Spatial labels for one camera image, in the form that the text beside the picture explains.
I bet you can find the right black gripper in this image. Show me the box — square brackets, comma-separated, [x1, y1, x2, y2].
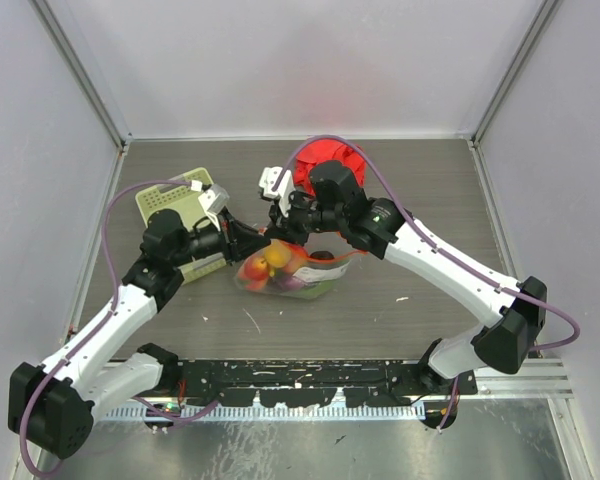
[266, 186, 345, 247]

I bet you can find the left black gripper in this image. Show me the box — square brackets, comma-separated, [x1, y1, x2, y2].
[170, 207, 270, 268]

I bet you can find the red apple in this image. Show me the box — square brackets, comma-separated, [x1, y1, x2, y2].
[243, 256, 269, 282]

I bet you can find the yellow orange fruit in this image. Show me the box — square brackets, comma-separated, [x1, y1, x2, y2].
[263, 245, 292, 269]

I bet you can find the dark purple plum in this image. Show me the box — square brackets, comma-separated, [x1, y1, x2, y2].
[310, 250, 335, 263]

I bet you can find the purple eggplant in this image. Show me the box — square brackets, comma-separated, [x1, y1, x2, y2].
[273, 276, 309, 295]

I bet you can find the clear zip top bag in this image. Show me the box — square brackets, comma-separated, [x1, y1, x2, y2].
[234, 240, 365, 299]

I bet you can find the green plastic basket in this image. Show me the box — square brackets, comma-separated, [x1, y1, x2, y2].
[135, 185, 226, 284]

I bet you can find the green leafy vegetable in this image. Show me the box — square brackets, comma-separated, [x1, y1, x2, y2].
[298, 280, 338, 300]

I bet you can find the red strawberry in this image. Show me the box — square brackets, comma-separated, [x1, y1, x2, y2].
[246, 279, 268, 292]

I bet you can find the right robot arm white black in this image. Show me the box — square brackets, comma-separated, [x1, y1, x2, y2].
[258, 160, 547, 394]

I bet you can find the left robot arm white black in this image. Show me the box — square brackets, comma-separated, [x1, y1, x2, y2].
[8, 209, 270, 459]

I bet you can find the red crumpled cloth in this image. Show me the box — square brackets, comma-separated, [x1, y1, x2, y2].
[293, 139, 366, 195]

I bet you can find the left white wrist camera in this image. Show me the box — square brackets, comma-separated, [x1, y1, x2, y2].
[190, 180, 229, 230]

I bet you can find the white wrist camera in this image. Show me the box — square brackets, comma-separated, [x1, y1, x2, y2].
[258, 166, 295, 217]
[190, 180, 229, 230]

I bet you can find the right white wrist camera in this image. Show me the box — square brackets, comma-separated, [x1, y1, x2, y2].
[258, 166, 295, 217]

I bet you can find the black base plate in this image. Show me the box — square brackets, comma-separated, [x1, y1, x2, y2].
[122, 358, 479, 409]

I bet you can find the slotted cable duct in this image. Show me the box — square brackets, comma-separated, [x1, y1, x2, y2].
[102, 400, 426, 422]

